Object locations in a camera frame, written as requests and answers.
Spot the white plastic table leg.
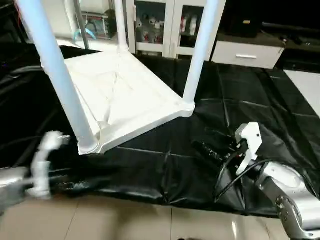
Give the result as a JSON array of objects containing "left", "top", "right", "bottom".
[
  {"left": 181, "top": 0, "right": 227, "bottom": 115},
  {"left": 113, "top": 0, "right": 130, "bottom": 53},
  {"left": 15, "top": 0, "right": 100, "bottom": 153}
]

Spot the black work mat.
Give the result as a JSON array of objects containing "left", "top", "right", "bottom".
[{"left": 0, "top": 45, "right": 320, "bottom": 218}]

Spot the white plastic table top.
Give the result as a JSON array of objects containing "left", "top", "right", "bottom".
[{"left": 42, "top": 49, "right": 196, "bottom": 155}]

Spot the white drawer unit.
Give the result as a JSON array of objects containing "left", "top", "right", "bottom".
[{"left": 212, "top": 40, "right": 285, "bottom": 70}]

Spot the black box yellow label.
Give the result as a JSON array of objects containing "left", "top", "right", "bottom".
[{"left": 227, "top": 0, "right": 266, "bottom": 38}]

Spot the white glass-door cabinet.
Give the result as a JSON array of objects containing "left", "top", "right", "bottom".
[{"left": 125, "top": 0, "right": 221, "bottom": 60}]

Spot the teal storage box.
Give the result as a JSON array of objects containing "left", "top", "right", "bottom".
[{"left": 74, "top": 11, "right": 117, "bottom": 42}]

